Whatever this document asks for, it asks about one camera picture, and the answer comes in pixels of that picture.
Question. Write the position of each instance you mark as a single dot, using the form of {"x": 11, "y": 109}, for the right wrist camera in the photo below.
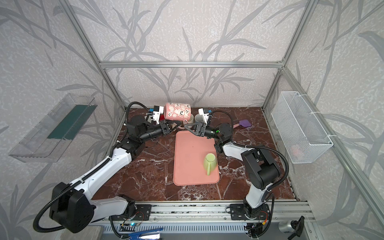
{"x": 206, "y": 113}

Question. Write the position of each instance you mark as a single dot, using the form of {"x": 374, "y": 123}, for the purple pink spatula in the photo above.
{"x": 242, "y": 123}

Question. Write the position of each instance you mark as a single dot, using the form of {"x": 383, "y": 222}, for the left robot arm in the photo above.
{"x": 73, "y": 206}

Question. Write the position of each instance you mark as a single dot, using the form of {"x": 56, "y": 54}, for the clear plastic wall shelf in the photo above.
{"x": 49, "y": 139}

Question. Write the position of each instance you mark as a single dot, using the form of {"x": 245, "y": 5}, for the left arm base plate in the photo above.
{"x": 141, "y": 213}

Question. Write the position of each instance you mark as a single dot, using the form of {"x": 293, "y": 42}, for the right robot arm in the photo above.
{"x": 266, "y": 167}

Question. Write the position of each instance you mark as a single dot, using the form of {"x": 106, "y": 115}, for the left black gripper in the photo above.
{"x": 164, "y": 129}

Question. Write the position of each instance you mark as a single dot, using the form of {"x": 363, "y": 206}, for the black clamp knob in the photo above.
{"x": 293, "y": 227}

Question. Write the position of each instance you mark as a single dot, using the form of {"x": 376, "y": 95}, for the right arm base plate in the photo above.
{"x": 240, "y": 212}

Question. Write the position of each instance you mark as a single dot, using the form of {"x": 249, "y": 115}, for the pink patterned mug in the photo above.
{"x": 177, "y": 112}

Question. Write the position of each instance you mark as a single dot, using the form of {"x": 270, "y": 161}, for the blue dotted mug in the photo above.
{"x": 199, "y": 118}

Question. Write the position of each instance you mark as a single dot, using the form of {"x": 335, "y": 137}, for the white mug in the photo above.
{"x": 190, "y": 120}

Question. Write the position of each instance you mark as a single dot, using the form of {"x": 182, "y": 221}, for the aluminium front rail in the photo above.
{"x": 210, "y": 216}

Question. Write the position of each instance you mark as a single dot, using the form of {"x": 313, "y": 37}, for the white wire basket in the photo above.
{"x": 303, "y": 136}

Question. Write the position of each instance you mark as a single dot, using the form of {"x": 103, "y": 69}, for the pink plastic tray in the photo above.
{"x": 190, "y": 153}

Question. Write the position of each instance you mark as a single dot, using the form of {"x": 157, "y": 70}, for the light green mug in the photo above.
{"x": 210, "y": 163}

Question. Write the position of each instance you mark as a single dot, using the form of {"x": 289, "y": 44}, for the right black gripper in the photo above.
{"x": 201, "y": 129}

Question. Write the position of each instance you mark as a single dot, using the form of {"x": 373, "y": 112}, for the blue handled tool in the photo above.
{"x": 154, "y": 234}

